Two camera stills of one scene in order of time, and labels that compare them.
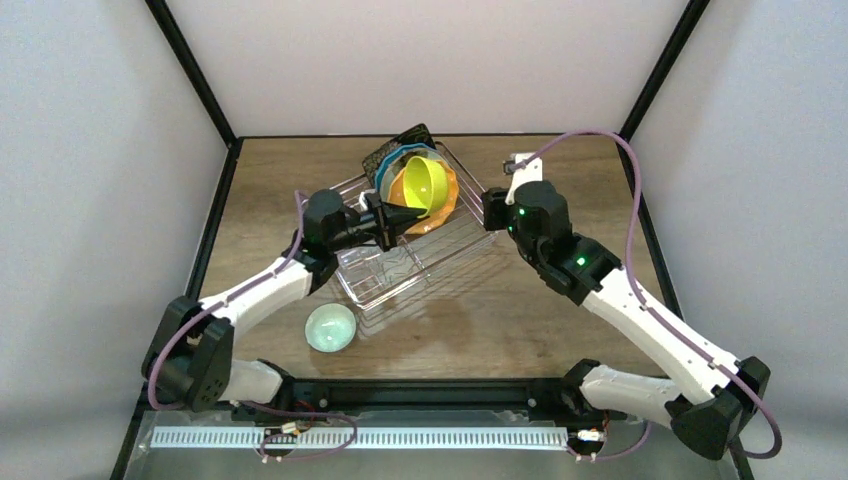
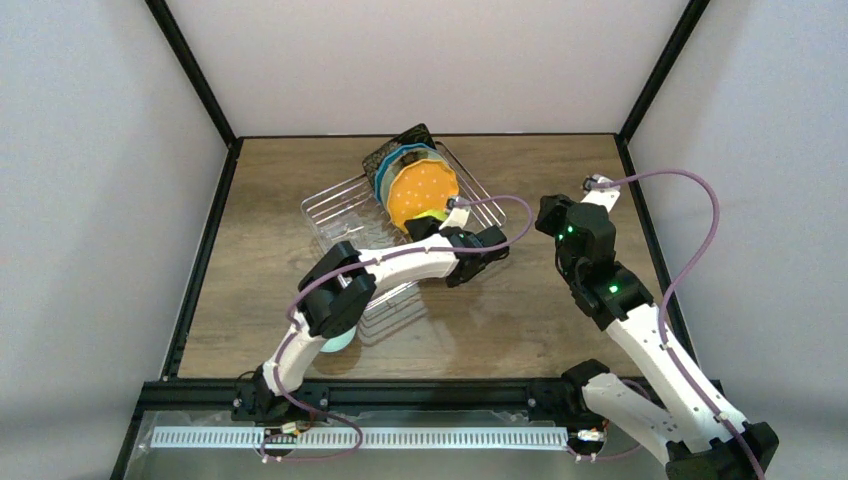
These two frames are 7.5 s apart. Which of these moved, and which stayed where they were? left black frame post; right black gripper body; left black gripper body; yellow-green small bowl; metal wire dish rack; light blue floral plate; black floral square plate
Moved: left black gripper body; right black gripper body; yellow-green small bowl
Stayed: light blue floral plate; metal wire dish rack; left black frame post; black floral square plate
